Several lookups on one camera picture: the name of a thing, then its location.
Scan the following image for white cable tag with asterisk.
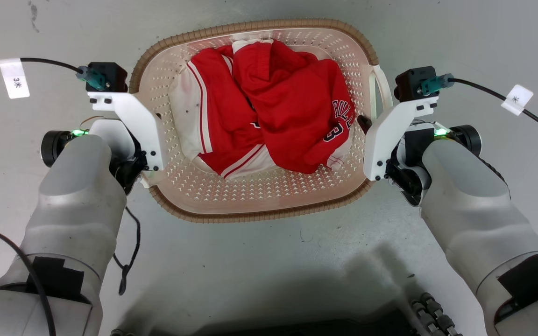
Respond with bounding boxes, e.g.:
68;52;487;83
501;84;534;116

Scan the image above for white cable tag with writing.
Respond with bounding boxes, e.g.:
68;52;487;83
0;58;31;100

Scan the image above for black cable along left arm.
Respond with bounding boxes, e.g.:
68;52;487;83
0;219;57;336

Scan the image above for right white camera mount bracket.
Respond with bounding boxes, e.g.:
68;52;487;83
363;96;439;182

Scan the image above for left white camera mount bracket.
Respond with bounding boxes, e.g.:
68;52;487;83
87;91;165;172

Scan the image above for red basketball jersey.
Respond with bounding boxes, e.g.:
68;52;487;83
232;39;357;175

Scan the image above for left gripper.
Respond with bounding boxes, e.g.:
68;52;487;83
89;112;162;196

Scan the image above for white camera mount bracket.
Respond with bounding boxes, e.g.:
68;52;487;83
363;96;439;182
87;91;165;172

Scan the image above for black corrugated cable conduits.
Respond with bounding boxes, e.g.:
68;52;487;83
410;292;464;336

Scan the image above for cream laundry basket brown rim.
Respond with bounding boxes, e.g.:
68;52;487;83
128;19;394;224

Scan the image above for black hanging cable under left gripper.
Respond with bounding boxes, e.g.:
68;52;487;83
113;205;142;296

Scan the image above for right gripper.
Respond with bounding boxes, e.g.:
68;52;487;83
357;115;439;207

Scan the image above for white red-striped jersey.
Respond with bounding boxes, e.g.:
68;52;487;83
170;39;280;181

